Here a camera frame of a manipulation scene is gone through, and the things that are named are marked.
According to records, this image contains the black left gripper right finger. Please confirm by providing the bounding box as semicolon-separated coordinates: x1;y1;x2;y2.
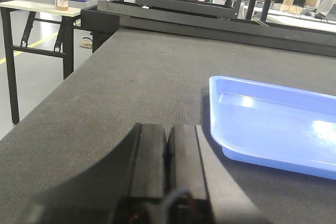
167;125;265;223

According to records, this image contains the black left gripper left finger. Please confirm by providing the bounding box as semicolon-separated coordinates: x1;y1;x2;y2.
15;123;167;224

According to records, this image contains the blue plastic tray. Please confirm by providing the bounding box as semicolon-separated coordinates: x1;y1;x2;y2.
209;76;335;179

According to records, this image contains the white folding table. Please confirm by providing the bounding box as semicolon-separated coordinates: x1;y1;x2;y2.
0;0;82;125

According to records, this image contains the black metal frame rack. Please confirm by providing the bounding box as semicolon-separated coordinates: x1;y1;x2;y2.
81;0;335;57

